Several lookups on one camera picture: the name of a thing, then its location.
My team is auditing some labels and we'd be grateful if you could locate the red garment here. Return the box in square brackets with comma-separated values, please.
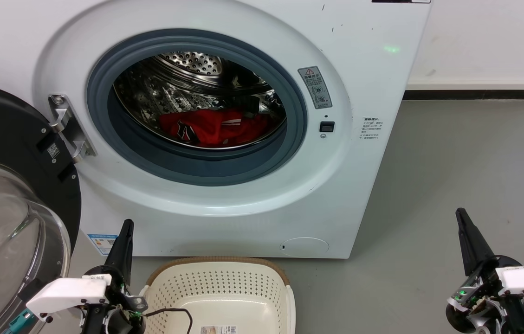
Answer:
[158, 108, 272, 148]

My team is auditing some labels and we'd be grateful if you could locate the grey warning sticker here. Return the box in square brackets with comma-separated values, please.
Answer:
[298, 66, 333, 110]

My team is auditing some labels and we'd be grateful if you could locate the silver door hinge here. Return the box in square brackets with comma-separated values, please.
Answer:
[48, 94, 97, 163]

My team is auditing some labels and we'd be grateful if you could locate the stainless steel washing machine drum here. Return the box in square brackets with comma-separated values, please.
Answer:
[113, 51, 288, 150]

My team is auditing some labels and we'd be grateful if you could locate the white text sticker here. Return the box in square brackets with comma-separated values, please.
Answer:
[360, 116, 383, 141]

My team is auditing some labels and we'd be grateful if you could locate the grey rubber door gasket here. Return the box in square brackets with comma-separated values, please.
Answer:
[86, 29, 309, 187]

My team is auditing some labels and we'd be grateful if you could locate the white front-load washing machine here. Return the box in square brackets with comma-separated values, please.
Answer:
[0, 0, 432, 259]

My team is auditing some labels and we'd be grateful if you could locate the round filter cover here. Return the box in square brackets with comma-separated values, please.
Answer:
[280, 237, 330, 257]

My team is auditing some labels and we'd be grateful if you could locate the white black baseboard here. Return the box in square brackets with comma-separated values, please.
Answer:
[403, 78, 524, 101]

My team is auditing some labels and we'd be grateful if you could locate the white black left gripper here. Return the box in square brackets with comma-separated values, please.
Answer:
[26, 219, 149, 334]

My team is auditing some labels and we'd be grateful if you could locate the washing machine glass door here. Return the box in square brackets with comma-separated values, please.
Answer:
[0, 80, 82, 334]

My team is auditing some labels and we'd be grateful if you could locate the cream plastic laundry basket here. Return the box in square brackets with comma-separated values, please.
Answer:
[139, 257, 297, 334]

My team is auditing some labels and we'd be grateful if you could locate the blue energy label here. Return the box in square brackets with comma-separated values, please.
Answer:
[87, 233, 119, 256]

